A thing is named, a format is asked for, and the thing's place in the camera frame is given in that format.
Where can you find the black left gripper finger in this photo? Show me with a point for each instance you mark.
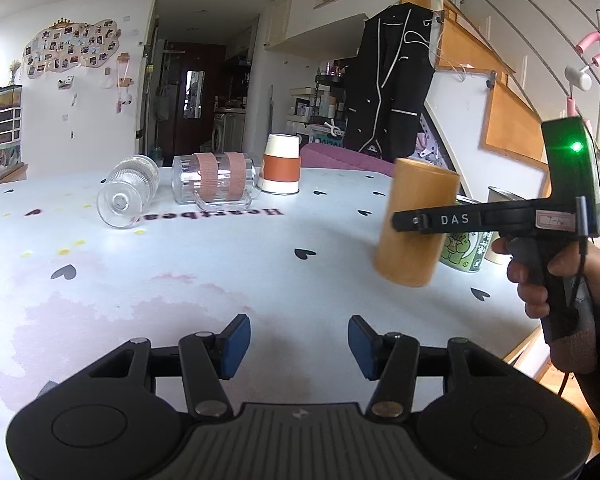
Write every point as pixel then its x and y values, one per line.
pixel 408 221

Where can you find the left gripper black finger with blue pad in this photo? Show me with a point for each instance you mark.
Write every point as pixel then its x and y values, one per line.
pixel 208 358
pixel 391 361

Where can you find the bamboo wooden cup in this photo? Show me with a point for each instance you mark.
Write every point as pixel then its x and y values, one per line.
pixel 407 254

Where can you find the white orange paper cup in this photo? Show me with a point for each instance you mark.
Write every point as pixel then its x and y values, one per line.
pixel 281 163

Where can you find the clear ribbed glass cup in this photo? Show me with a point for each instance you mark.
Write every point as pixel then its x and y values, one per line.
pixel 127 191

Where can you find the right hand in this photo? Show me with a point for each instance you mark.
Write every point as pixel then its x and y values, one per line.
pixel 564 265

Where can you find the green cartoon mug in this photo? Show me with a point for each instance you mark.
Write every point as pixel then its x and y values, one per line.
pixel 465 251

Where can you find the purple cushion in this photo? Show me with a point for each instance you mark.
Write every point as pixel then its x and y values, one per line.
pixel 317 155

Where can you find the black storage shelf rack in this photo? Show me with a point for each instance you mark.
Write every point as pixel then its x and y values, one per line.
pixel 316 114

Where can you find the black jacket white trim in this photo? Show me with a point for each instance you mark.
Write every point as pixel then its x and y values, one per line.
pixel 388 81

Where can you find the pink hook hanger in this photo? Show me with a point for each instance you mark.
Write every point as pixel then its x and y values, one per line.
pixel 582 77

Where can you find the clear mug pink bands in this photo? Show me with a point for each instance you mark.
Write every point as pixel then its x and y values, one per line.
pixel 214 182

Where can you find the drawer cabinet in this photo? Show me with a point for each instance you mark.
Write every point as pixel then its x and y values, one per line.
pixel 10 113

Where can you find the photo collage wall board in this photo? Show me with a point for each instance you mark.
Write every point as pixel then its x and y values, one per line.
pixel 66 45

